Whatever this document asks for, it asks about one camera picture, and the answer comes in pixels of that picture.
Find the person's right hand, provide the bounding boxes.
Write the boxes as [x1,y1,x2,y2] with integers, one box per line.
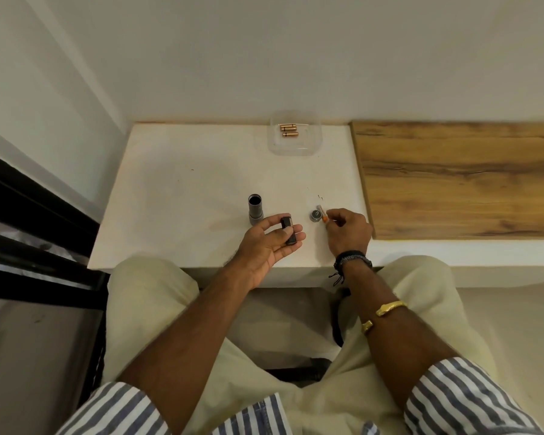
[325,208,374,259]

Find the person's left hand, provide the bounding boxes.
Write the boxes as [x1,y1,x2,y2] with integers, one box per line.
[230,214,307,291]

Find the black battery holder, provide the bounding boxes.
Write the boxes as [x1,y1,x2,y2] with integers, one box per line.
[280,215,298,247]

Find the person's right forearm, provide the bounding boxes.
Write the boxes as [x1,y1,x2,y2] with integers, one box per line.
[345,262,461,411]

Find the person's left forearm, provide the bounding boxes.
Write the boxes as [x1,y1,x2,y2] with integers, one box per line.
[117,259,255,435]

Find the grey flashlight tube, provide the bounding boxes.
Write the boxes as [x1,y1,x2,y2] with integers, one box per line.
[248,193,265,226]

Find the clear plastic container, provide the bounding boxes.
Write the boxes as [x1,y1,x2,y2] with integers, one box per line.
[268,111,324,157]

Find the gold bangle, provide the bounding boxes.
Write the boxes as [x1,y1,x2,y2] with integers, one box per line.
[360,301,409,337]

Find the brown wooden board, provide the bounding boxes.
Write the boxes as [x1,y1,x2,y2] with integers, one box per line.
[349,120,544,241]

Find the beige trousers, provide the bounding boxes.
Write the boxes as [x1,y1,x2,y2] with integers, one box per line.
[102,254,500,435]

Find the black seat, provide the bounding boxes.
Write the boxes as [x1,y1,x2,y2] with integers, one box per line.
[263,289,351,388]

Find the blue white striped shirt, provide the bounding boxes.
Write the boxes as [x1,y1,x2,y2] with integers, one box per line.
[56,356,544,435]

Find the black cord bracelet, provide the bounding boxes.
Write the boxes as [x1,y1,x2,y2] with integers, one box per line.
[328,251,373,286]

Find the black window frame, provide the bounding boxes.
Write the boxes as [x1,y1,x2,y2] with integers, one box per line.
[0,147,110,406]

